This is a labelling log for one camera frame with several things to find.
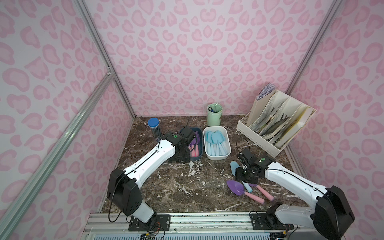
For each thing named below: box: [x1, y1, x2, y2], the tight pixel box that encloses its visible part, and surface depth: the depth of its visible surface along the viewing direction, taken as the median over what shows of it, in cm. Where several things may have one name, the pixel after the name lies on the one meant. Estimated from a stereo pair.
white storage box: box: [203, 126, 232, 161], surface depth 100 cm
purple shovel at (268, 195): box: [248, 183, 275, 202], surface depth 83 cm
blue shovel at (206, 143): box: [205, 131, 209, 156], surface depth 105 cm
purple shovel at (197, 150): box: [195, 144, 200, 157], surface depth 99 cm
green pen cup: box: [207, 103, 223, 127], surface depth 109 cm
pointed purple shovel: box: [226, 180, 265, 205], surface depth 84 cm
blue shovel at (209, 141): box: [207, 131, 213, 156], surface depth 104 cm
